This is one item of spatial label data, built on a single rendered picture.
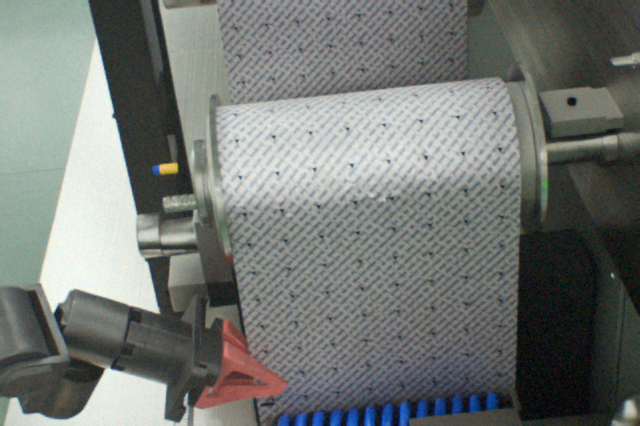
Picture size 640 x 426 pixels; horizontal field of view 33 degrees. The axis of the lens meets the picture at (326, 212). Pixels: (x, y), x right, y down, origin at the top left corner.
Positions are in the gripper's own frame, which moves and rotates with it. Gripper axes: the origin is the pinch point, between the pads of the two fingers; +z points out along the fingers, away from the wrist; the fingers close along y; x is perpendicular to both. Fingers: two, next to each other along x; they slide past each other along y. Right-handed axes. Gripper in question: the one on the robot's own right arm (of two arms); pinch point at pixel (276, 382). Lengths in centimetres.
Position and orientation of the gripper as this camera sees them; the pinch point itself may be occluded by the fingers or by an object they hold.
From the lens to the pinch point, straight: 97.0
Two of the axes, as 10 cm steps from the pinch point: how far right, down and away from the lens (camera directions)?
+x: 4.3, -7.6, -4.9
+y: 0.7, 5.7, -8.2
